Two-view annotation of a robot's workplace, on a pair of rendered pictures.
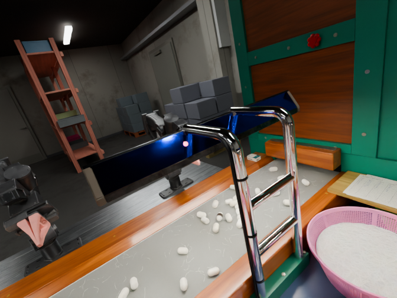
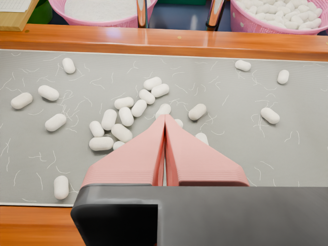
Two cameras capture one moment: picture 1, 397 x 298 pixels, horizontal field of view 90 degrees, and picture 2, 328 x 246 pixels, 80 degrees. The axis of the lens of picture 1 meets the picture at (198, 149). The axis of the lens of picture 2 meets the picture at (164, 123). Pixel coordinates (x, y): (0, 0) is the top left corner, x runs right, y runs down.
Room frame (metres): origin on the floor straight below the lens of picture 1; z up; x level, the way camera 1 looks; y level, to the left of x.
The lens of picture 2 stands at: (0.71, 0.04, 1.04)
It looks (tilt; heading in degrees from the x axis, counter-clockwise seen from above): 62 degrees down; 207
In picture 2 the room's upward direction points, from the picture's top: 4 degrees clockwise
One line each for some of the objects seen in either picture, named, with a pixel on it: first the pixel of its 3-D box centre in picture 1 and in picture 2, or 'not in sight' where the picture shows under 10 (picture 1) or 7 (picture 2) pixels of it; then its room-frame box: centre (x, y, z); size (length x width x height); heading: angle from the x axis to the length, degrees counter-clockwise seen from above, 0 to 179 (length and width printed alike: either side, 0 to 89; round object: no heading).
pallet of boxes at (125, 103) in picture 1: (134, 114); not in sight; (6.51, 1.71, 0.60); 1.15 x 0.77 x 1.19; 32
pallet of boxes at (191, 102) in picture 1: (199, 116); not in sight; (3.56, -0.15, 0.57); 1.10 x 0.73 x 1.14; 32
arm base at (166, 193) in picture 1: (175, 182); not in sight; (0.99, 0.17, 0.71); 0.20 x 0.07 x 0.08; 122
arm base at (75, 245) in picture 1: (51, 249); not in sight; (0.67, 0.68, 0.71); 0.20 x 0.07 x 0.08; 122
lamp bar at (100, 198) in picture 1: (215, 130); not in sight; (0.50, -0.06, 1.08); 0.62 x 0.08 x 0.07; 119
